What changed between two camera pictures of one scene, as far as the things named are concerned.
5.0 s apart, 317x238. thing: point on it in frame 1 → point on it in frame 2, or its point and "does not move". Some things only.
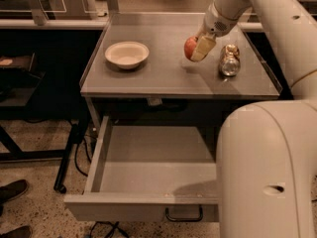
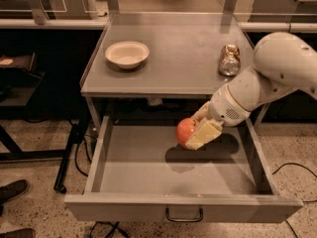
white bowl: (127, 55) does not move
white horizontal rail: (88, 24) does not move
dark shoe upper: (12, 190) does not move
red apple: (189, 47) → (184, 129)
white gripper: (214, 24) → (225, 107)
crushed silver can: (230, 62) does not move
